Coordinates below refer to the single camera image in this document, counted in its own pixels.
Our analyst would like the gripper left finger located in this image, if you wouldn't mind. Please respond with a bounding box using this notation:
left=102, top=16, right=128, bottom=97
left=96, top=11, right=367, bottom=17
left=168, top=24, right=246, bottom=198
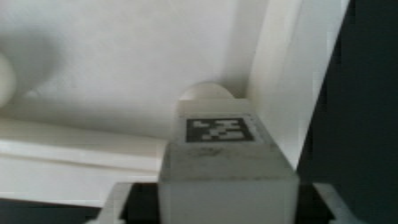
left=86, top=183, right=160, bottom=224

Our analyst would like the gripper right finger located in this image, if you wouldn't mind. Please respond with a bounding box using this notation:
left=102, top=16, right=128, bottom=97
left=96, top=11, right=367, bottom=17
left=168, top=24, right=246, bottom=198
left=295, top=183, right=365, bottom=224

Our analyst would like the white square tabletop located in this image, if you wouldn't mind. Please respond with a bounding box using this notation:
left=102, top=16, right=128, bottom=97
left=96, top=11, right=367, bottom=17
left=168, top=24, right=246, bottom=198
left=0, top=0, right=351, bottom=206

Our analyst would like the white leg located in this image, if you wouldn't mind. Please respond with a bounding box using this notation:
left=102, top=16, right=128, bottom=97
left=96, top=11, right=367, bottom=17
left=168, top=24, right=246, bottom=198
left=159, top=83, right=299, bottom=224

